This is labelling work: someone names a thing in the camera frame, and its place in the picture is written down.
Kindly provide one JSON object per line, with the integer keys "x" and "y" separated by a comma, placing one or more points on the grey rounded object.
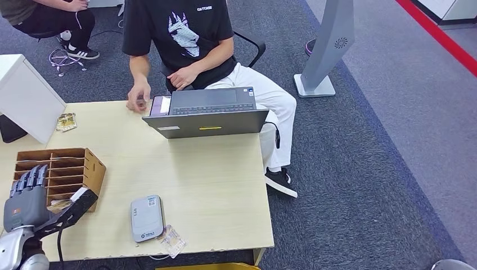
{"x": 451, "y": 266}

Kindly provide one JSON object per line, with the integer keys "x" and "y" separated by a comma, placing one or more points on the yellow printed card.
{"x": 67, "y": 122}

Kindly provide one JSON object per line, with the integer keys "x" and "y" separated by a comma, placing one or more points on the person's left hand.
{"x": 182, "y": 77}

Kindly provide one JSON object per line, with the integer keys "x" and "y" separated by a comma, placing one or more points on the black round purple-rimmed object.
{"x": 309, "y": 46}

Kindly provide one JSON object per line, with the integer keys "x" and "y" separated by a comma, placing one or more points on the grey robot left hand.
{"x": 26, "y": 205}

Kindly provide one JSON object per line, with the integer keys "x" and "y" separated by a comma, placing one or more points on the yellow object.
{"x": 208, "y": 267}

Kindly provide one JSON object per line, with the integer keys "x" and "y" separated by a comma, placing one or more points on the brownish printed key card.
{"x": 59, "y": 205}

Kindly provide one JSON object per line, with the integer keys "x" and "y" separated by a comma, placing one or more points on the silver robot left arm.
{"x": 11, "y": 246}

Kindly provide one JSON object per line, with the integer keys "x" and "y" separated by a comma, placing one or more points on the person's right hand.
{"x": 138, "y": 97}

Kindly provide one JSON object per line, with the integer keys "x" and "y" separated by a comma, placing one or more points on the person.
{"x": 48, "y": 20}
{"x": 156, "y": 33}

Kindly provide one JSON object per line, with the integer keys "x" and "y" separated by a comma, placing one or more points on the black smartphone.
{"x": 158, "y": 106}

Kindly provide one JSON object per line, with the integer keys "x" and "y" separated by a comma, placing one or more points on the grey kiosk stand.
{"x": 327, "y": 44}

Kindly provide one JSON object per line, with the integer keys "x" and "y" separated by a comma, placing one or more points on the white furniture panel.
{"x": 106, "y": 3}

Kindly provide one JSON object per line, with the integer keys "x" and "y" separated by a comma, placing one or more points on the grey card reader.
{"x": 146, "y": 219}

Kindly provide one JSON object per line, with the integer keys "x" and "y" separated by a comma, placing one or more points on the black object under cabinet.
{"x": 9, "y": 130}

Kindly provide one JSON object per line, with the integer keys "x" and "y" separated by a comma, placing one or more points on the person's left forearm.
{"x": 216, "y": 56}

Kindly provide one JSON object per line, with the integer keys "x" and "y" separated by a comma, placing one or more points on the grey laptop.
{"x": 208, "y": 126}

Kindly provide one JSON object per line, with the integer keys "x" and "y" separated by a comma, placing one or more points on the person's right forearm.
{"x": 139, "y": 69}

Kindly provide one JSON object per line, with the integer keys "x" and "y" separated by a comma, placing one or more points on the wooden slotted card organiser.
{"x": 93, "y": 171}

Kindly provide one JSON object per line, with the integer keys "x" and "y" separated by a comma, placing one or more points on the clear plastic card sleeve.
{"x": 173, "y": 243}

